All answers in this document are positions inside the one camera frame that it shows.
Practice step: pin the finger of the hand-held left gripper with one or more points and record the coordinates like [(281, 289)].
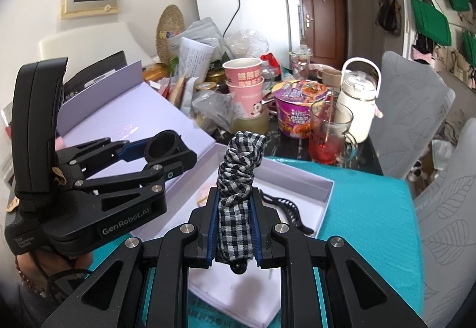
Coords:
[(174, 168), (130, 152)]

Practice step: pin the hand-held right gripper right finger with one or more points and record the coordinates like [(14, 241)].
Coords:
[(258, 231)]

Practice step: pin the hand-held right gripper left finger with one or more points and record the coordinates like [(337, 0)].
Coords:
[(212, 227)]

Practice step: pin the black hair claw clip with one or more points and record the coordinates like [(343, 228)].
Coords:
[(286, 205)]

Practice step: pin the person's left forearm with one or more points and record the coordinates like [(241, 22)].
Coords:
[(22, 309)]

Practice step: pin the person's left hand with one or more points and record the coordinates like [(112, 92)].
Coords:
[(59, 270)]

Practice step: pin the crumpled clear plastic bag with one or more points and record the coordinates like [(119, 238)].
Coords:
[(212, 108)]

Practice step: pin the grey-white packet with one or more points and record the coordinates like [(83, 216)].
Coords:
[(190, 97)]

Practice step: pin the beige packet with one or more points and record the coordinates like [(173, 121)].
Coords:
[(180, 90)]

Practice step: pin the black flat box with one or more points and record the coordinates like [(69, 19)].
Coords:
[(104, 67)]

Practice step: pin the gold-lidded jar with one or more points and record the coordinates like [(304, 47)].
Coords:
[(206, 87)]

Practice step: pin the clear tape roll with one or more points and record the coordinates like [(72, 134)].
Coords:
[(253, 125)]

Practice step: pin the pink panda paper cup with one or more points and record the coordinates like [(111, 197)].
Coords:
[(247, 101)]

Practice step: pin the gold tin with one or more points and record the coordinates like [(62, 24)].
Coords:
[(215, 76)]

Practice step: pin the teal padded mat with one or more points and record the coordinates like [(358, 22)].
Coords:
[(364, 220)]

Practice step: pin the glass mug with red drink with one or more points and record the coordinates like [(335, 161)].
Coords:
[(327, 149)]

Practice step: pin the printed paper sheet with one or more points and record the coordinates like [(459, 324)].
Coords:
[(193, 56)]

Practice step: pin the purple instant noodle bowl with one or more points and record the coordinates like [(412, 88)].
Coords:
[(293, 116)]

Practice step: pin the thin metal stirring stick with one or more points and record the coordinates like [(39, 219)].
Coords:
[(328, 116)]

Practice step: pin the round woven straw mat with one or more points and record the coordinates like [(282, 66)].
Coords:
[(171, 23)]

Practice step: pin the grey mailer bag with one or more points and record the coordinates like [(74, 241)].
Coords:
[(202, 28)]

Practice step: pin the red snack packet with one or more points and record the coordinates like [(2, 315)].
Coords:
[(269, 58)]

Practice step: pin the clear plastic wrap bag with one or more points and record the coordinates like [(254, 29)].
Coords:
[(247, 41)]

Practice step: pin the glass jar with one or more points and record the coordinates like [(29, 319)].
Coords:
[(300, 64)]

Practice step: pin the beige mug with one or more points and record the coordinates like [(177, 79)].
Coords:
[(331, 77)]

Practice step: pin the white refrigerator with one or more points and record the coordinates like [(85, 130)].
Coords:
[(260, 8)]

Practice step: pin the grey leaf-pattern chair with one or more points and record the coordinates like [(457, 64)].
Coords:
[(409, 108), (450, 238)]

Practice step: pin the brown door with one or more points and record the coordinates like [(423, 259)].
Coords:
[(327, 15)]

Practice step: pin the dark hanging bag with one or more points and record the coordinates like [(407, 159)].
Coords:
[(388, 12)]

